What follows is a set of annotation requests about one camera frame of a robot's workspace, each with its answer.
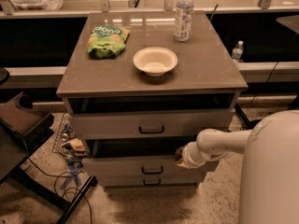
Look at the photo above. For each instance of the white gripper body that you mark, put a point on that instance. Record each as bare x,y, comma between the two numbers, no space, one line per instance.
189,155

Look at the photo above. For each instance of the grey drawer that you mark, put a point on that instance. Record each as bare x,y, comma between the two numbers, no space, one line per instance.
140,156
149,124
111,182

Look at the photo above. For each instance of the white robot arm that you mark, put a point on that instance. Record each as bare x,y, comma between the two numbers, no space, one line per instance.
269,186

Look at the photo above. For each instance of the grey drawer cabinet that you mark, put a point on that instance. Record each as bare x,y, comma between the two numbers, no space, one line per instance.
134,111

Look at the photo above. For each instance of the black table leg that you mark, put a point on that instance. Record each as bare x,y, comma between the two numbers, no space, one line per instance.
248,124

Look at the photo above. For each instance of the white paper bowl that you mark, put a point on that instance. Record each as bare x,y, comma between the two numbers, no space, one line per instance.
155,61

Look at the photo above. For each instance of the small water bottle on ledge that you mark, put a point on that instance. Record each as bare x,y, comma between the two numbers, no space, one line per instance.
238,51

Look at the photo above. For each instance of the green chip bag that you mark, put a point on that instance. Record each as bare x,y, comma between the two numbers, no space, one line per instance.
107,41

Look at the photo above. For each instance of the clear water bottle on cabinet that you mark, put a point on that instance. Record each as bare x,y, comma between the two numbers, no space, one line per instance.
183,19

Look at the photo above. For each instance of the dark brown chair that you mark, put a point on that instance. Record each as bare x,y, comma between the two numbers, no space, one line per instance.
23,123

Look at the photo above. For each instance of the white shoe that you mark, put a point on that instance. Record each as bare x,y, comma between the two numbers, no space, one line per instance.
12,218

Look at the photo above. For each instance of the wire basket with clutter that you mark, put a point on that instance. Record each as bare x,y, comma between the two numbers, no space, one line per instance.
66,143

